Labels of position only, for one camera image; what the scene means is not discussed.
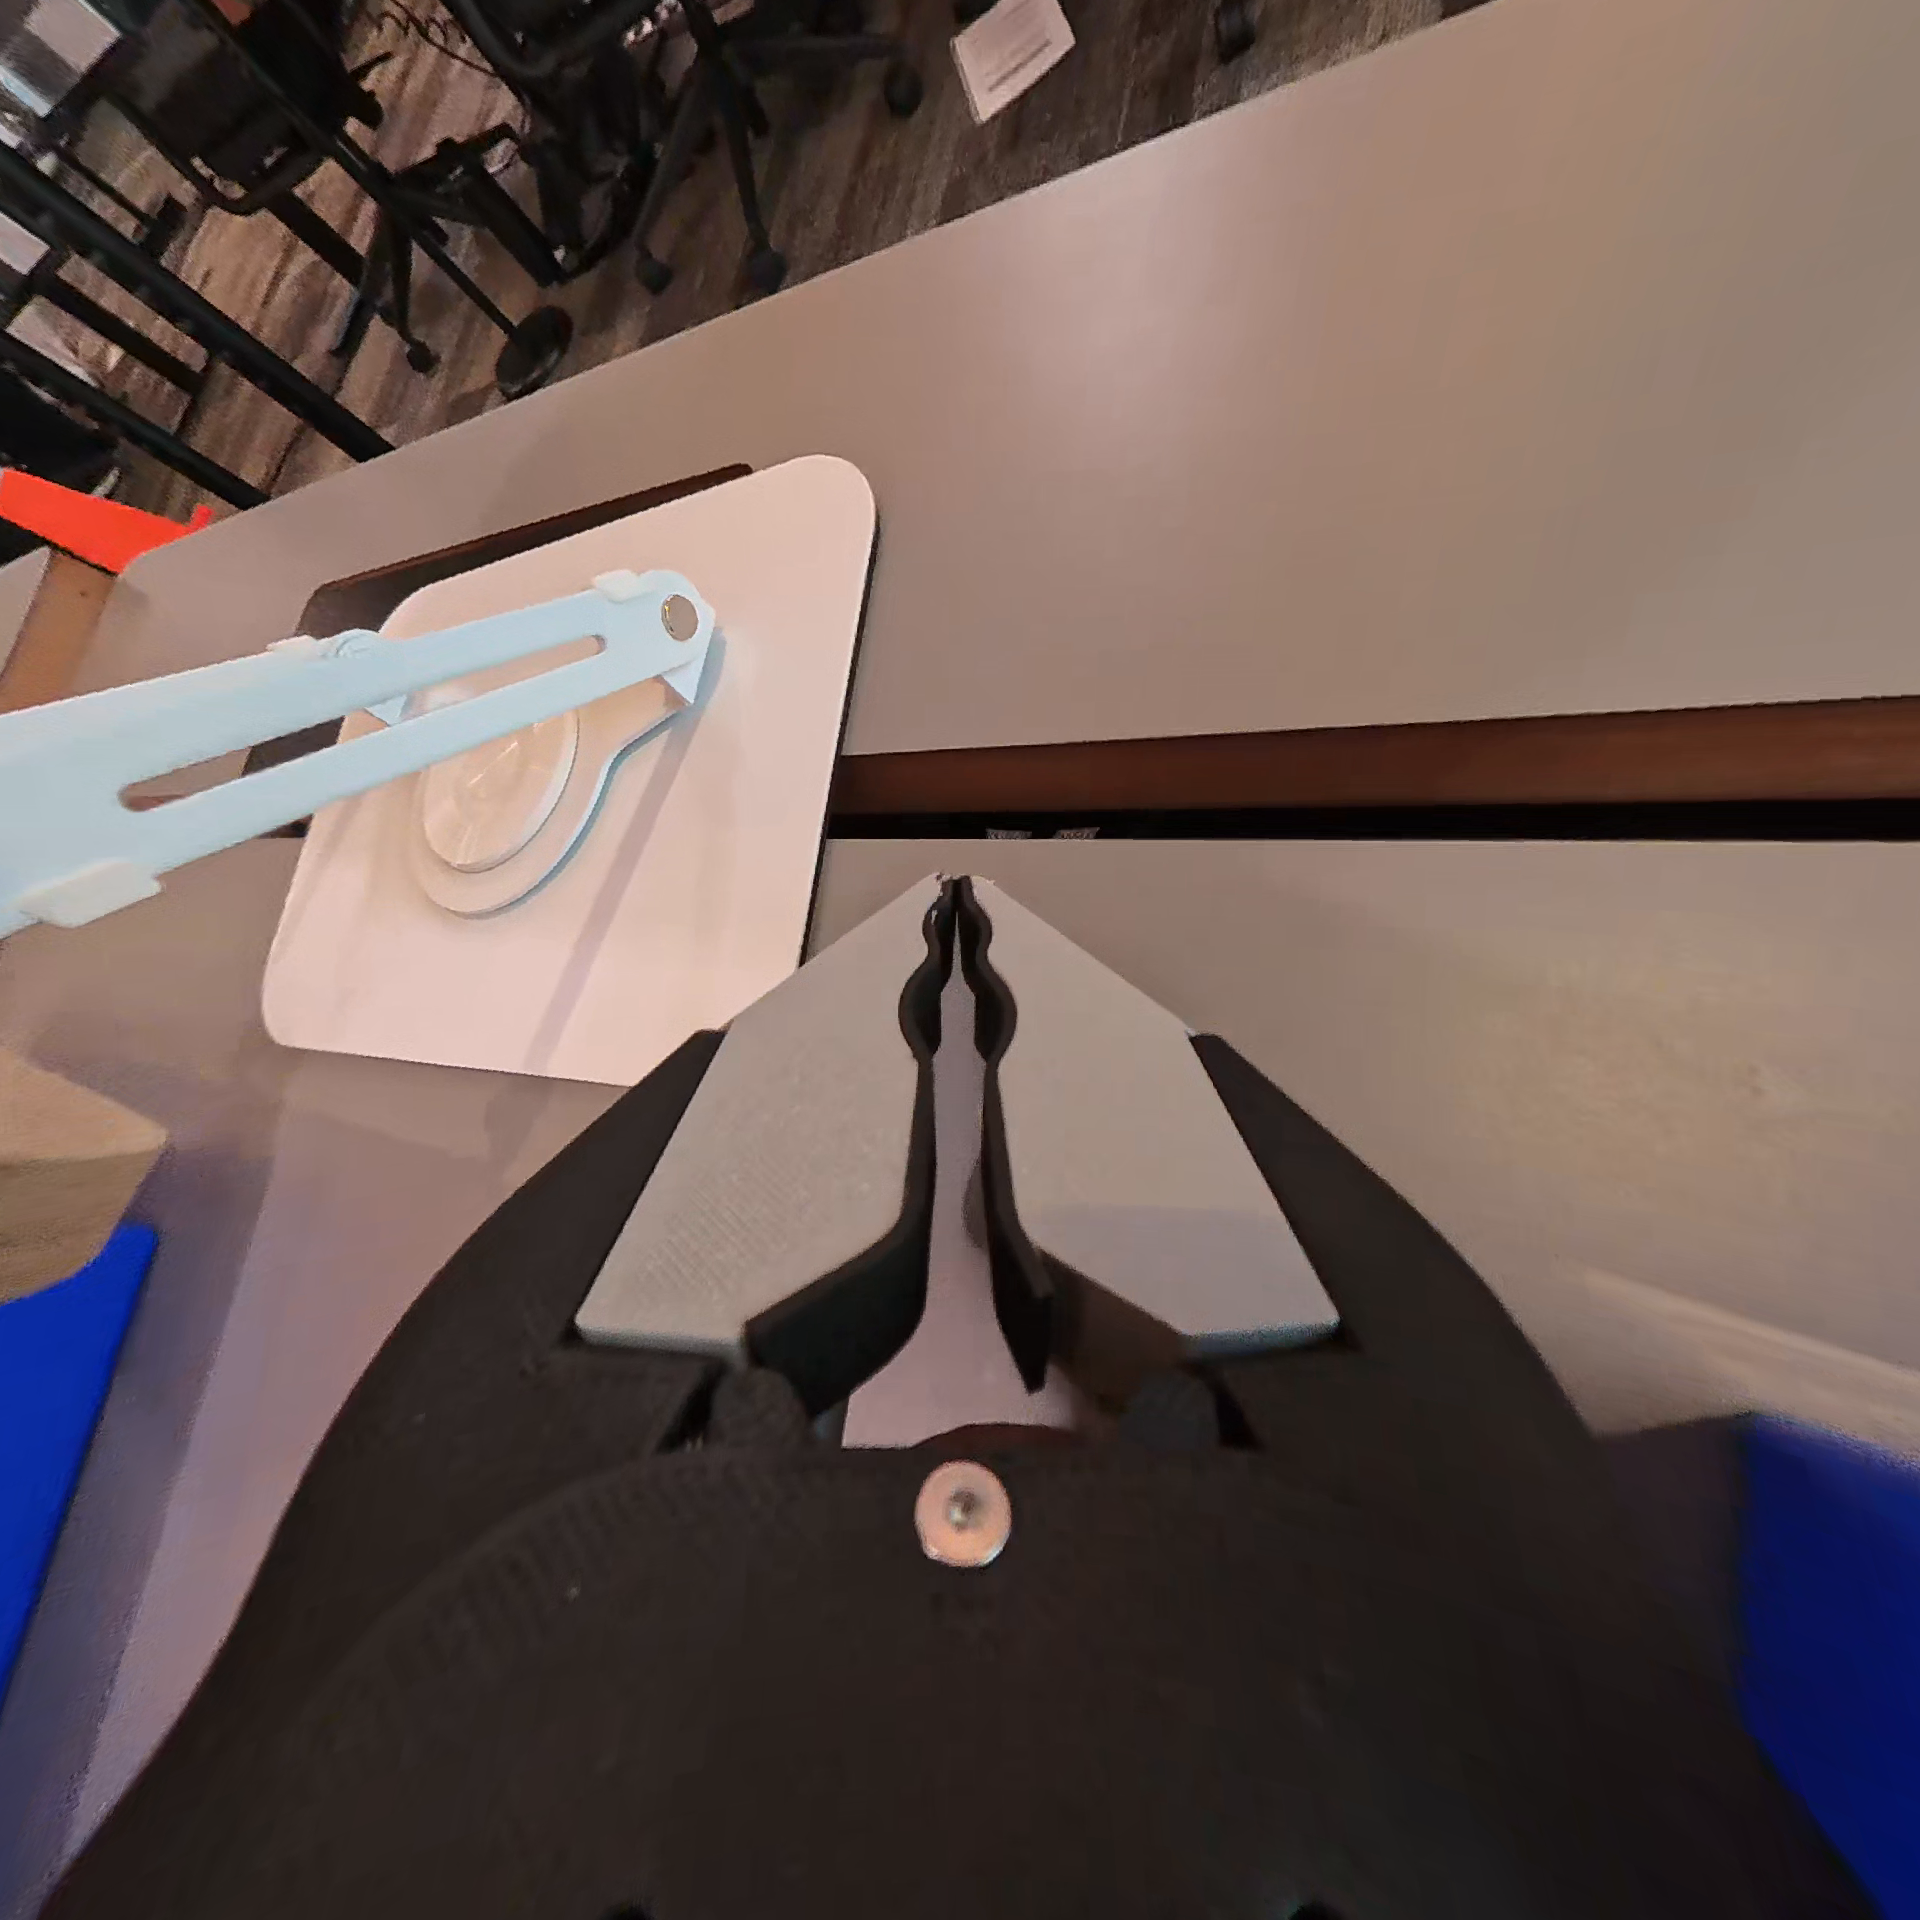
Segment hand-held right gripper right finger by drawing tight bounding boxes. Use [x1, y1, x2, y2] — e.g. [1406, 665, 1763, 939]
[959, 879, 1344, 1394]

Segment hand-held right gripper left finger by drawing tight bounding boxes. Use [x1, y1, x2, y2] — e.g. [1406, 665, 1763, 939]
[574, 879, 957, 1414]

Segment blue divided plastic bin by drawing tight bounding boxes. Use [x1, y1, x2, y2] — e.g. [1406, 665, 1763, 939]
[1739, 1410, 1920, 1920]

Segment brown-edged grey desk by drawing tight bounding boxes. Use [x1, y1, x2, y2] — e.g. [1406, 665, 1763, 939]
[0, 0, 1920, 819]

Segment white document stand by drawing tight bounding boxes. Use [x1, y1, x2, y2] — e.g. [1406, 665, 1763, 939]
[0, 455, 879, 1087]

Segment black rectangular pad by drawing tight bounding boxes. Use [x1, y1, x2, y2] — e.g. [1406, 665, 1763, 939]
[240, 462, 755, 799]

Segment orange red sheet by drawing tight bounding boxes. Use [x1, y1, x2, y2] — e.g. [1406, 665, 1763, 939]
[0, 470, 215, 577]

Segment black office chair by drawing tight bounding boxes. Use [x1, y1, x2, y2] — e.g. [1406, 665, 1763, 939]
[622, 0, 924, 295]
[142, 0, 453, 378]

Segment white paper sheet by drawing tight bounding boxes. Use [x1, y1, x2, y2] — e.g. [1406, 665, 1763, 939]
[950, 0, 1078, 126]

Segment black metal table frame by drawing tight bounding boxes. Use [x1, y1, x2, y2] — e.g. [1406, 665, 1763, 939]
[0, 143, 395, 513]

